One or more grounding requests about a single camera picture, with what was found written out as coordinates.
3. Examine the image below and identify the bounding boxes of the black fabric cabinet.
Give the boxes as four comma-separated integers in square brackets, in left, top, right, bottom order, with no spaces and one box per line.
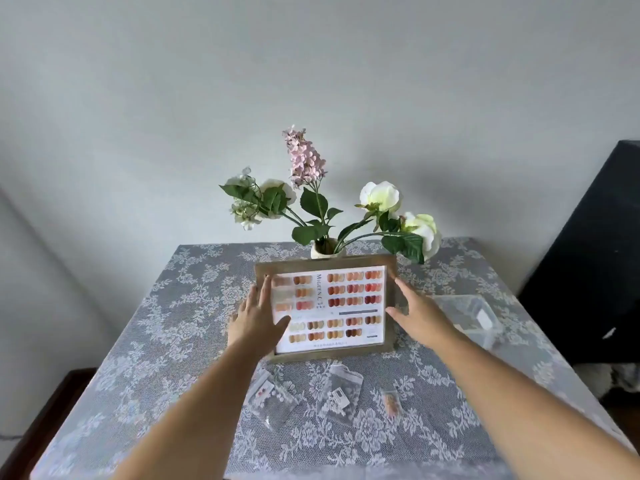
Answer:
[517,139,640,365]

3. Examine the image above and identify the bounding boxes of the white cat vase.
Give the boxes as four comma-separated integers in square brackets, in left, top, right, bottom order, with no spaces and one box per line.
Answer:
[309,238,347,259]

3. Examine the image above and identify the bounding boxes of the pink artificial lilac stem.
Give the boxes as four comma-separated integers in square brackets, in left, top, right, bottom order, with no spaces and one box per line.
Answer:
[282,124,346,245]

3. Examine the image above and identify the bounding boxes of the grey white furry rug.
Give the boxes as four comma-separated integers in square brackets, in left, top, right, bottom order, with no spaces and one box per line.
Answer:
[575,363,640,401]

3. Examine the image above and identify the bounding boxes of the clear plastic storage box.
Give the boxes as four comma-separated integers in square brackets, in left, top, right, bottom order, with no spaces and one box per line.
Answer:
[431,294,506,351]

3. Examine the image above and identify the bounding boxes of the small clear nail-tip bag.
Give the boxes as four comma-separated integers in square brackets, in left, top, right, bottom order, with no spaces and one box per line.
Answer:
[245,369,301,431]
[315,363,365,427]
[379,388,403,421]

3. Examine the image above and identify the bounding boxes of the person's right hand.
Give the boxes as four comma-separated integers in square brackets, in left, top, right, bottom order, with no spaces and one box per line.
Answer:
[385,277,469,358]

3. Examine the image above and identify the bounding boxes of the grey floral lace tablecloth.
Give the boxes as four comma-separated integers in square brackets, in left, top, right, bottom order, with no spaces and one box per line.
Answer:
[29,238,639,480]

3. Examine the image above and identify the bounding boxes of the white artificial hydrangea stem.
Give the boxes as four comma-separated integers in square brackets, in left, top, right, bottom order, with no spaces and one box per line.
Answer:
[219,167,313,235]

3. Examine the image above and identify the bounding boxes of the framed nail colour chart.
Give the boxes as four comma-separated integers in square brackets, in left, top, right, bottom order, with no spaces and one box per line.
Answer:
[253,254,399,365]

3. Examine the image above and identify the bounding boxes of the dark wooden furniture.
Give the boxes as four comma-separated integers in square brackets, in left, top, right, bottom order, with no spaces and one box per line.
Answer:
[0,367,99,480]

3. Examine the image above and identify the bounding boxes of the person's left hand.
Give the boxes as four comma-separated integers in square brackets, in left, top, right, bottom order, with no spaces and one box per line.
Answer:
[227,274,293,363]

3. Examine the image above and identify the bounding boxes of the person's left forearm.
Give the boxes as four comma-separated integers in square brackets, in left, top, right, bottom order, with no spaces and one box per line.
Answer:
[112,344,281,480]

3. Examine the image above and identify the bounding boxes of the white artificial rose stem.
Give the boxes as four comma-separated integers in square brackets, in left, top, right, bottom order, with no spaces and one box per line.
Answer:
[332,181,403,255]
[339,212,443,265]
[257,178,321,241]

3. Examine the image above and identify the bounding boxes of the person's right forearm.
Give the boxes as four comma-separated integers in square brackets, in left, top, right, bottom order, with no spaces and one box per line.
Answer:
[425,324,640,480]

